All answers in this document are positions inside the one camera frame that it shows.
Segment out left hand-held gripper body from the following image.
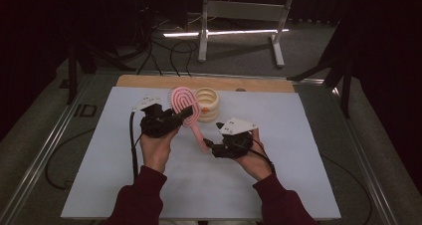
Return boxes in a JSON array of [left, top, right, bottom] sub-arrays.
[[131, 95, 182, 139]]

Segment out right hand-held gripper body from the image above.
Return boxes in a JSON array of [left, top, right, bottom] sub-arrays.
[[210, 117, 259, 159]]

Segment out pink hairbrush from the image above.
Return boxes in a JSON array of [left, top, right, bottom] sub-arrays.
[[169, 86, 212, 153]]

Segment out cream ribbed cup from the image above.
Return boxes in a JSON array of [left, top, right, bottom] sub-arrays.
[[193, 87, 221, 123]]

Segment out person's left hand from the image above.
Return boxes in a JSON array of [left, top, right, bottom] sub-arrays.
[[138, 126, 182, 174]]

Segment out person's right hand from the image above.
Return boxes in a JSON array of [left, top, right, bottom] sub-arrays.
[[233, 128, 277, 182]]

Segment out white table mat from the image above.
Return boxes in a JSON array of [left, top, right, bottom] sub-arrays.
[[60, 86, 342, 220]]

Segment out white light strip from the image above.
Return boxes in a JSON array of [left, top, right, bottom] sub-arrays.
[[162, 28, 291, 39]]

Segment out black tripod stand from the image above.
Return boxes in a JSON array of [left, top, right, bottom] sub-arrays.
[[287, 19, 353, 119], [66, 40, 137, 106]]

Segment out white metal stand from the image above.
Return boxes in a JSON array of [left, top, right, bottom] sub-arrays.
[[197, 0, 296, 69]]

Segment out right hand-held gripper cable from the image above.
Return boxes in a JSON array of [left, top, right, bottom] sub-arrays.
[[248, 136, 373, 225]]

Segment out black floor cables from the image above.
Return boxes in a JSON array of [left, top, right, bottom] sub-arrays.
[[132, 19, 200, 78]]

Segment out aluminium frame rail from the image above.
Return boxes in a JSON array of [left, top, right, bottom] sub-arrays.
[[331, 87, 399, 225], [0, 75, 92, 225]]

